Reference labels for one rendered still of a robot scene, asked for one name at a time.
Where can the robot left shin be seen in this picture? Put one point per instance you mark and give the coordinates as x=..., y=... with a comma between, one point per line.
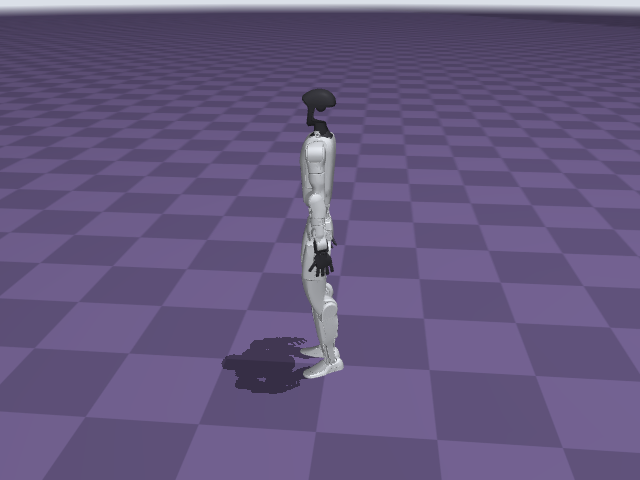
x=326, y=328

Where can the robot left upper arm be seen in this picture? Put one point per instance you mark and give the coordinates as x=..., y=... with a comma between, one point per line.
x=315, y=155

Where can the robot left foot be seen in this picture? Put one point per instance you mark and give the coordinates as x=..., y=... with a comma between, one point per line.
x=322, y=369

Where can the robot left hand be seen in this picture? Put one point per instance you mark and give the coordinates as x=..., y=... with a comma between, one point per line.
x=322, y=260

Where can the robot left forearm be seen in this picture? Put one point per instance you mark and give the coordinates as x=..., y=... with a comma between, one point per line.
x=317, y=215

